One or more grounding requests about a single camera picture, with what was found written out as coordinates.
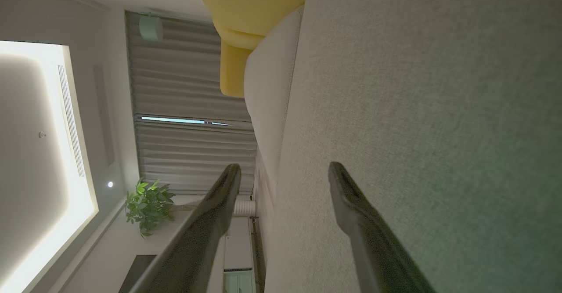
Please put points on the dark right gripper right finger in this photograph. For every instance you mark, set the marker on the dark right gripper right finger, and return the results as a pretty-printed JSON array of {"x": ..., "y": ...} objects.
[{"x": 373, "y": 249}]

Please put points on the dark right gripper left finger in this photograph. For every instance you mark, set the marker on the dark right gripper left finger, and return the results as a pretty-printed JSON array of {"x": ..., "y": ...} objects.
[{"x": 197, "y": 249}]

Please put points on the white cabinet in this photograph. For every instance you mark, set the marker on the white cabinet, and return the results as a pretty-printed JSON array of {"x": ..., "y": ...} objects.
[{"x": 239, "y": 262}]

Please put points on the white ribbed plant pot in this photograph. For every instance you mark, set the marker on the white ribbed plant pot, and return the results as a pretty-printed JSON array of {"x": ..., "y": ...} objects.
[{"x": 246, "y": 208}]

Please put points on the green leafy houseplant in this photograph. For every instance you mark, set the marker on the green leafy houseplant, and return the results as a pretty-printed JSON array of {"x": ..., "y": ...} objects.
[{"x": 147, "y": 205}]

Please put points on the grey fabric sofa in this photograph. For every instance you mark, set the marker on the grey fabric sofa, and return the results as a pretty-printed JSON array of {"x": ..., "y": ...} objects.
[{"x": 439, "y": 108}]

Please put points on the grey pleated curtain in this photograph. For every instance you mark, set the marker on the grey pleated curtain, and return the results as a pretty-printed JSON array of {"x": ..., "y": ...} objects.
[{"x": 184, "y": 86}]

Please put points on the yellow cushion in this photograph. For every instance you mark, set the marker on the yellow cushion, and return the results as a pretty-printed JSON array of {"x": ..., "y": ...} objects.
[
  {"x": 250, "y": 3},
  {"x": 232, "y": 71}
]

